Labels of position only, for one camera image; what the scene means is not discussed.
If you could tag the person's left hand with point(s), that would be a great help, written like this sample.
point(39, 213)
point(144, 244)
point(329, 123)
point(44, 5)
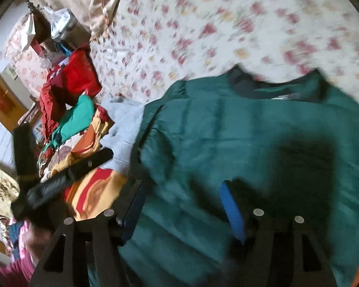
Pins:
point(36, 240)

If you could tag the white floral quilt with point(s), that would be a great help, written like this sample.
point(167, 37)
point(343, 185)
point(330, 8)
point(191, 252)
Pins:
point(153, 43)

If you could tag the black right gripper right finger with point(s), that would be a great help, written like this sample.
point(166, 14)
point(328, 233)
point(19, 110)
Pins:
point(275, 249)

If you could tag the red garment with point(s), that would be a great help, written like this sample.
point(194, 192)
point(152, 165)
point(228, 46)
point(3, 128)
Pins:
point(63, 86)

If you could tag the silver plastic bag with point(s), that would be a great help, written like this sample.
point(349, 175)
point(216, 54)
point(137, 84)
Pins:
point(60, 21)

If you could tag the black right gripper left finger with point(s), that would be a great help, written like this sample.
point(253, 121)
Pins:
point(64, 261)

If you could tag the light grey fleece sweatshirt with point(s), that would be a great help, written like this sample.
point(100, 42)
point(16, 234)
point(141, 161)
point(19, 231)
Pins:
point(127, 117)

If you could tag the dark green quilted puffer jacket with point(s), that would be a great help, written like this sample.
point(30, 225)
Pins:
point(296, 144)

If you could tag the beige satin bedspread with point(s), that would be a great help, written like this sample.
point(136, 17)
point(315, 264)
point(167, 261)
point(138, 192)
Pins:
point(101, 14)

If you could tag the teal green garment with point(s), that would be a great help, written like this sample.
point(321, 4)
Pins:
point(74, 120)

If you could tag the wooden furniture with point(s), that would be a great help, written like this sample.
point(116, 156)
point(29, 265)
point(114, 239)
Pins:
point(11, 110)

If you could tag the yellow red patterned blanket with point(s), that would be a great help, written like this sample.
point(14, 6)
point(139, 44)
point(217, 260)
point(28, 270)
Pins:
point(95, 187)

